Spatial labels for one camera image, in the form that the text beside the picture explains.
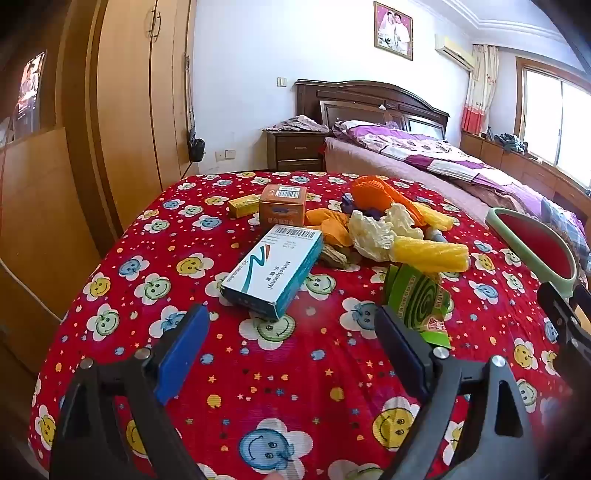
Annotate framed wall photo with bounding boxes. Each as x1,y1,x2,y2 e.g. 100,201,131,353
373,1,414,61

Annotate wooden framed window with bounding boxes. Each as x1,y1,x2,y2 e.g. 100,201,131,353
515,58,591,190

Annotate white air conditioner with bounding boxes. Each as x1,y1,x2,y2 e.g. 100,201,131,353
434,34,476,70

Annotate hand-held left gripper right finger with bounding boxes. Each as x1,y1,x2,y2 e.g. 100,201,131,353
375,305,541,480

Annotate small yellow cardboard box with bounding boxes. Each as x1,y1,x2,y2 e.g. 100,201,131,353
228,194,262,219

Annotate large yellow foam net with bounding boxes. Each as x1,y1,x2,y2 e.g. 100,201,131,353
390,235,470,274

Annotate bed with pink sheet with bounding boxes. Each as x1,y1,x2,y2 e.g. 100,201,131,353
323,136,591,278

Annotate green mosquito coil box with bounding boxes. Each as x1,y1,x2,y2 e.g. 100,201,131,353
383,263,452,349

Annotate wooden window cabinet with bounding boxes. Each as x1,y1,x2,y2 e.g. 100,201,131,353
461,131,591,213

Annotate dark wooden headboard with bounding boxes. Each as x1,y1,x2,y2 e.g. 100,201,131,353
295,79,450,139

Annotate white tissue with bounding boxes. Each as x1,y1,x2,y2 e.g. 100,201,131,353
347,203,424,261

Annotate red bin with green rim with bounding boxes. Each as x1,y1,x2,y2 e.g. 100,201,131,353
486,208,580,283

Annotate light wooden wardrobe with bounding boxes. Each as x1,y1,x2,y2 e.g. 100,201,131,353
0,0,197,232

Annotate pink clothes pile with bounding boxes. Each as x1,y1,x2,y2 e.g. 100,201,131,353
265,115,329,134

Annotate dark wooden nightstand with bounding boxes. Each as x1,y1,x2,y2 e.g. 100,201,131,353
263,129,331,172

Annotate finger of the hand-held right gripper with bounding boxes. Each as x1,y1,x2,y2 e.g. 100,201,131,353
538,281,591,393

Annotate purple crumpled wrapper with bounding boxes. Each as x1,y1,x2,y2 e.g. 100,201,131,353
341,194,386,220

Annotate red smiley flower tablecloth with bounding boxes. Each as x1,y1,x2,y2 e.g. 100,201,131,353
28,171,591,480

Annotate teal and white medicine box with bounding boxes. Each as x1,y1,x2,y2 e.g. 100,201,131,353
220,224,324,321

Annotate blue plaid cloth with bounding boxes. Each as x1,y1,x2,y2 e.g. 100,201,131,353
540,198,591,273

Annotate bed with purple bedding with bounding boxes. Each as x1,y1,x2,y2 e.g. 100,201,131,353
332,121,587,241

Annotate blue grey clothes pile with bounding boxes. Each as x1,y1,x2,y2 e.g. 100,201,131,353
494,133,527,154

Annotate small orange cardboard box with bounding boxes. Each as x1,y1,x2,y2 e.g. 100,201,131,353
257,185,308,228

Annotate light wooden panel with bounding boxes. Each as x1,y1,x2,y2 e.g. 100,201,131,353
0,127,103,374

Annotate orange mesh bag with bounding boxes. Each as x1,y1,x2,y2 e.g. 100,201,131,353
351,175,428,227

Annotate wall poster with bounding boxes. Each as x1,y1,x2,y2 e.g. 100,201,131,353
14,51,47,141

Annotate white and red curtain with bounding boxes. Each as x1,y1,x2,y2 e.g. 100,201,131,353
461,44,500,136

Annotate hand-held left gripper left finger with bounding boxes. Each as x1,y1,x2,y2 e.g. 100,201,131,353
50,304,211,480

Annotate walnut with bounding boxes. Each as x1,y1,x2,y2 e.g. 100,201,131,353
320,244,354,268

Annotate small yellow foam net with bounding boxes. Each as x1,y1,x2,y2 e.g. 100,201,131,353
416,200,455,232

